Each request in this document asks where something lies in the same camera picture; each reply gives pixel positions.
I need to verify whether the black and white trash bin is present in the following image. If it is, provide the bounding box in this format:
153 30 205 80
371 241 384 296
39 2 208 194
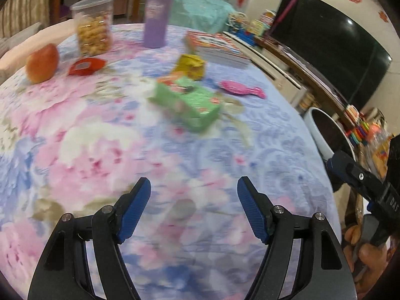
303 107 356 167

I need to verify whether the rainbow ring stacking toy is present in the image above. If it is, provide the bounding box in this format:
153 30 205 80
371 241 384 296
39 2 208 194
346 119 370 148

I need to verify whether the white TV cabinet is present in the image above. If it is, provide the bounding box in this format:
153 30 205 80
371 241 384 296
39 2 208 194
224 31 345 114

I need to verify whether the green cardboard box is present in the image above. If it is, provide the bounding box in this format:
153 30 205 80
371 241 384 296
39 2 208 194
150 74 222 132

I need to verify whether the teal cloth covered furniture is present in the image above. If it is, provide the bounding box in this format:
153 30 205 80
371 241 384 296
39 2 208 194
169 0 236 34

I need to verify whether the beige patterned curtain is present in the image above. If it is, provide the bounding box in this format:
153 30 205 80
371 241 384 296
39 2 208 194
1 0 50 38

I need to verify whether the toy ferris wheel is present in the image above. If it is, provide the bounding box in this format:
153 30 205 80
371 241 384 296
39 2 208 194
226 11 249 33

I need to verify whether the yellow cartoon box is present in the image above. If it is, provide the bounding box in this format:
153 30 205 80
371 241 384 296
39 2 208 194
372 135 393 179

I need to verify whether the black flat screen television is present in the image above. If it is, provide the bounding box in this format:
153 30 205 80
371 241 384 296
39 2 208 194
270 0 392 109

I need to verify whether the yellow crumpled snack wrapper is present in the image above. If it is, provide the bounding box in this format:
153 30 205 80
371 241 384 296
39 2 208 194
172 54 206 81

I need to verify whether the person's right hand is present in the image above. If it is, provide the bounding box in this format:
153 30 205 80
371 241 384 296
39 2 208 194
343 225 399 299

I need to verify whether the clear jar of snacks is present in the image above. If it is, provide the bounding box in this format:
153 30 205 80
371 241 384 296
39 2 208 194
70 0 114 56

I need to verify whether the purple tumbler bottle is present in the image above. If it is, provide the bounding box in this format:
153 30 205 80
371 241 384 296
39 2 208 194
143 0 173 48

